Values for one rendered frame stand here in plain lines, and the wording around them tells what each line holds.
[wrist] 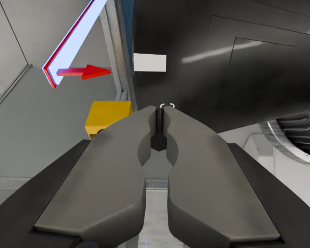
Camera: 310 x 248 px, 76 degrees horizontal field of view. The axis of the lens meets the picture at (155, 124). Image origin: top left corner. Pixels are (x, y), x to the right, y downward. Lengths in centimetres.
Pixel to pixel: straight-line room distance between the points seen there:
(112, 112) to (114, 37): 20
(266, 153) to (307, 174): 32
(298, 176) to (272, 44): 35
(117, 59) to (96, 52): 102
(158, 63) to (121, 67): 41
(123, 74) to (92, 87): 82
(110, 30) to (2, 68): 158
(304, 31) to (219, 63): 7
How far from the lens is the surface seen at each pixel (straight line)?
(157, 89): 21
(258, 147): 83
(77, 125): 120
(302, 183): 52
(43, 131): 126
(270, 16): 21
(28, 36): 177
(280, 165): 49
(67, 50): 27
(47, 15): 163
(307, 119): 41
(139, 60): 21
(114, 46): 59
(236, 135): 86
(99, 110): 50
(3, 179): 116
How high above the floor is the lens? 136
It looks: 42 degrees down
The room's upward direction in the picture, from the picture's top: 178 degrees counter-clockwise
